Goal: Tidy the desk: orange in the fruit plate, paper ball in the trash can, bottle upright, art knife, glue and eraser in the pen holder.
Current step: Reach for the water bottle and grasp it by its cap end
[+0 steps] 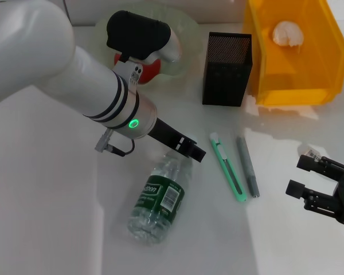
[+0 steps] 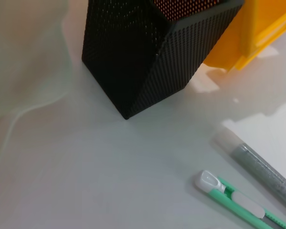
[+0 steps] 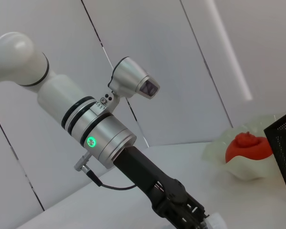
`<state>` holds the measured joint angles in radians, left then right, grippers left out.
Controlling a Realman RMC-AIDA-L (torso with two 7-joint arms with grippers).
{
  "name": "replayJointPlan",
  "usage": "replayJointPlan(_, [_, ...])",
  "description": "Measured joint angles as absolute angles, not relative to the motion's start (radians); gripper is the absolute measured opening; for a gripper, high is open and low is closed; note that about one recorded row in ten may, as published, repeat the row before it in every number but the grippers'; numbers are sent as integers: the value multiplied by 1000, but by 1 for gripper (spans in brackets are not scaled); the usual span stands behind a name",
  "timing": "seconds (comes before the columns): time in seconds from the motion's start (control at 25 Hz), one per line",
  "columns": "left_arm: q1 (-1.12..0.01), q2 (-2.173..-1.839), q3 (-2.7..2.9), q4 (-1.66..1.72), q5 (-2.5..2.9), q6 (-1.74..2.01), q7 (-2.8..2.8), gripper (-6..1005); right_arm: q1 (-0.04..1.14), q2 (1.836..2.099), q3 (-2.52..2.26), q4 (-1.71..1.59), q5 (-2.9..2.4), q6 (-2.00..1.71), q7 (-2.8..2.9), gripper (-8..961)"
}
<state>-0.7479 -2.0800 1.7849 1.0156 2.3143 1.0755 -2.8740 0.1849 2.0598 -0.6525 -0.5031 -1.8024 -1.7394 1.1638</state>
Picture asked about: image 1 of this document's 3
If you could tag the translucent green fruit bowl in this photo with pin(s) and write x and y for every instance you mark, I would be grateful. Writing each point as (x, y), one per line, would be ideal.
(189, 34)

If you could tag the red-orange fruit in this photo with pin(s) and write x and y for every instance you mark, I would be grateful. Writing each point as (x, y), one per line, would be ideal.
(150, 70)

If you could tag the black mesh pen holder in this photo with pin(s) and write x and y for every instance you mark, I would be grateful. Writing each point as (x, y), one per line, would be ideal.
(225, 83)

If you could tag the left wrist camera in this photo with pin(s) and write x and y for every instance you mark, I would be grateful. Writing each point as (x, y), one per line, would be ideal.
(132, 31)

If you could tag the grey marker pen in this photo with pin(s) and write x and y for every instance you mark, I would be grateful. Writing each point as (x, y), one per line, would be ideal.
(248, 169)

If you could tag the green utility knife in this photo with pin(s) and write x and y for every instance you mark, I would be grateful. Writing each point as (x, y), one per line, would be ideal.
(228, 169)

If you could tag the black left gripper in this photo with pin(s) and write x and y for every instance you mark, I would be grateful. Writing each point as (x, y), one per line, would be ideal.
(169, 134)

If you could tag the clear plastic water bottle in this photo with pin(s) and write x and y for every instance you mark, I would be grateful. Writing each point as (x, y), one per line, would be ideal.
(160, 194)

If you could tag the yellow plastic bin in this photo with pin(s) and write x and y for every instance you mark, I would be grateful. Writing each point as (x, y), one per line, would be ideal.
(298, 77)

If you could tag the white paper ball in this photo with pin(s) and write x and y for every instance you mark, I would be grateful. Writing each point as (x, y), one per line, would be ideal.
(288, 33)

